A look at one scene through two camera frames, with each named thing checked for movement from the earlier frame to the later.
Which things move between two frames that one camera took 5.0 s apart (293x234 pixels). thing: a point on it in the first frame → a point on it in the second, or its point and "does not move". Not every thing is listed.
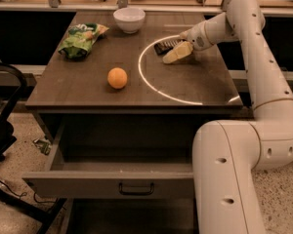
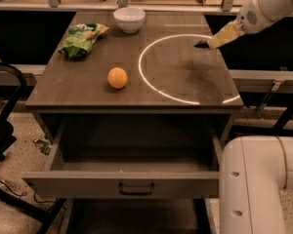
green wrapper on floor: x=44 y=145 does not move
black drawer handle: x=137 y=193 does not move
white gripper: x=196 y=37 → x=250 y=19
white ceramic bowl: x=129 y=19 does not move
